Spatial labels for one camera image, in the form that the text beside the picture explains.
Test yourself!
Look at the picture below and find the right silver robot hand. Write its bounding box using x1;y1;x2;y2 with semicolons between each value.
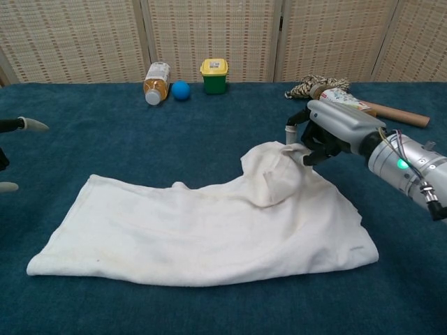
285;99;388;167

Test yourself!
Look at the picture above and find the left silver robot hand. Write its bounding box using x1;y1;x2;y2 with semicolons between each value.
0;116;50;193

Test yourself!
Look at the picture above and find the white T-shirt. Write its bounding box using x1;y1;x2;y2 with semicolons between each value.
26;140;380;288

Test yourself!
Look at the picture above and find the tea bottle fruit label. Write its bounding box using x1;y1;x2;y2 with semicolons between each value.
314;87;378;118

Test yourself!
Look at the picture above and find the blue carpet table cover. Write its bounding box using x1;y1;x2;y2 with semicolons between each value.
0;80;447;335

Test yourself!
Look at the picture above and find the woven bamboo screen panel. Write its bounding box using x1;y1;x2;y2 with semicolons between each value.
369;0;447;83
139;0;286;84
274;0;401;83
0;0;156;88

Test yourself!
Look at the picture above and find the tea bottle white label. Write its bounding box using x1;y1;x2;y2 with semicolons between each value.
143;61;172;106

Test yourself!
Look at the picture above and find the green container yellow lid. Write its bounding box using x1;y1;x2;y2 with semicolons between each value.
199;58;230;96

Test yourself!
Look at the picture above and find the blue ball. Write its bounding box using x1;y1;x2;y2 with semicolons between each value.
170;80;191;102

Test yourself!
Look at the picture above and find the braided rope bundle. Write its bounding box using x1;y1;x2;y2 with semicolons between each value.
285;75;351;101

